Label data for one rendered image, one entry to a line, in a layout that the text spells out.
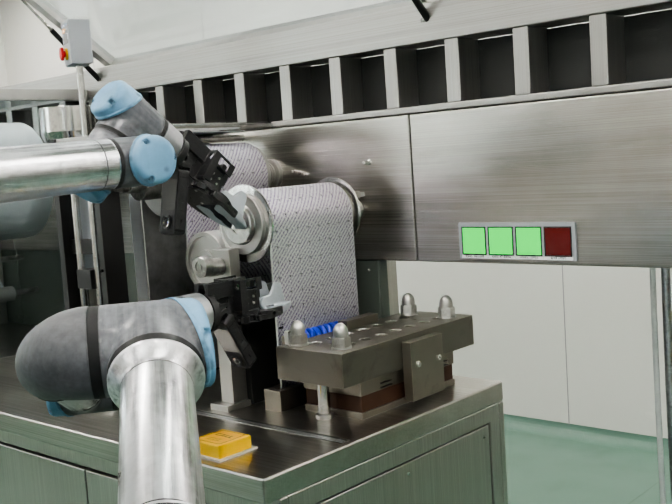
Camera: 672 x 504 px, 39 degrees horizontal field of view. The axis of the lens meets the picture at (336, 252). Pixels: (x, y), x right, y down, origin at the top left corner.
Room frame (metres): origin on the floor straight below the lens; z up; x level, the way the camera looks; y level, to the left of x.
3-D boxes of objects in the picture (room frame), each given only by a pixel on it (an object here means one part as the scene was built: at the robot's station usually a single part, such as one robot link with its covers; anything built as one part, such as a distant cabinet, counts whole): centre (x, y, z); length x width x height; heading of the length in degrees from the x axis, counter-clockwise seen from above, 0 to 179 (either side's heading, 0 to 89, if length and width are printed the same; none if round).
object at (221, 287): (1.65, 0.20, 1.12); 0.12 x 0.08 x 0.09; 138
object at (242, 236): (1.76, 0.18, 1.25); 0.07 x 0.02 x 0.07; 48
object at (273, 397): (1.82, 0.04, 0.92); 0.28 x 0.04 x 0.04; 138
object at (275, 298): (1.71, 0.11, 1.11); 0.09 x 0.03 x 0.06; 137
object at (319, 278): (1.82, 0.04, 1.11); 0.23 x 0.01 x 0.18; 138
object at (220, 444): (1.49, 0.21, 0.91); 0.07 x 0.07 x 0.02; 48
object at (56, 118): (2.33, 0.63, 1.50); 0.14 x 0.14 x 0.06
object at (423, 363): (1.72, -0.15, 0.97); 0.10 x 0.03 x 0.11; 138
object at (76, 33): (2.16, 0.56, 1.66); 0.07 x 0.07 x 0.10; 27
